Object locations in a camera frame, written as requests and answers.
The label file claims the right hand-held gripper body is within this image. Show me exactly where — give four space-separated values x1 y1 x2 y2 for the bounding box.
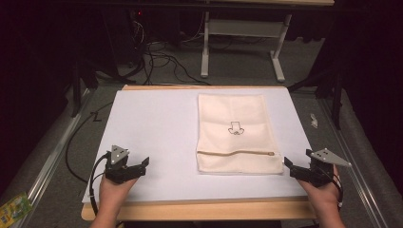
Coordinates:
304 147 353 188

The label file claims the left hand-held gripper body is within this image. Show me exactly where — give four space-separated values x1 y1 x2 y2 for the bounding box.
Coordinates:
104 144 143 185

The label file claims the cream cloth zipper bag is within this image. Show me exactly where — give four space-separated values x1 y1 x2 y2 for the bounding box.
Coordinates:
196 92 285 176

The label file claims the person's left hand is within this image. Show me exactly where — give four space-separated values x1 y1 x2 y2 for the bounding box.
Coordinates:
98 174 140 214

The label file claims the person's right hand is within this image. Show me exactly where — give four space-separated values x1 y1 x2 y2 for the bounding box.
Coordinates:
297 165 342 215

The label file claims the white table mat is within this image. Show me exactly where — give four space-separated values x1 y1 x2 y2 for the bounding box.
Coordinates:
81 87 314 204

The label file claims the black metal stand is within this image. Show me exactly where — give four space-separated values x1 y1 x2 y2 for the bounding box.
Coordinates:
69 58 100 119
287 67 344 131

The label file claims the green yellow packet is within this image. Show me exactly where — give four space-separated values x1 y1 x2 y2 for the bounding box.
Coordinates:
0 192 34 228

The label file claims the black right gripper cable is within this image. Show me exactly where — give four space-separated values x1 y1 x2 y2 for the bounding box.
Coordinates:
331 173 345 208

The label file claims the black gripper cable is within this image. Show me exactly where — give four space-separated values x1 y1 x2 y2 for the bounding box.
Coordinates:
88 153 110 217
331 173 345 208

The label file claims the metal floor rail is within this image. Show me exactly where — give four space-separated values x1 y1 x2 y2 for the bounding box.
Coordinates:
317 97 392 228
9 87 93 228

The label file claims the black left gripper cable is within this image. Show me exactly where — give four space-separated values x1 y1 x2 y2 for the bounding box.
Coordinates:
88 153 110 217

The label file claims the long black floor cable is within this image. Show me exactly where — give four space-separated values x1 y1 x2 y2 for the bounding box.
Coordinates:
65 101 114 184

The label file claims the black floor cable bundle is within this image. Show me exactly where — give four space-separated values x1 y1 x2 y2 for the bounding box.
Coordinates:
125 18 212 86

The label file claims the white metal desk frame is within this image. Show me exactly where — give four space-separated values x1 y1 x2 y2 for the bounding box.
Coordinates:
200 0 336 84

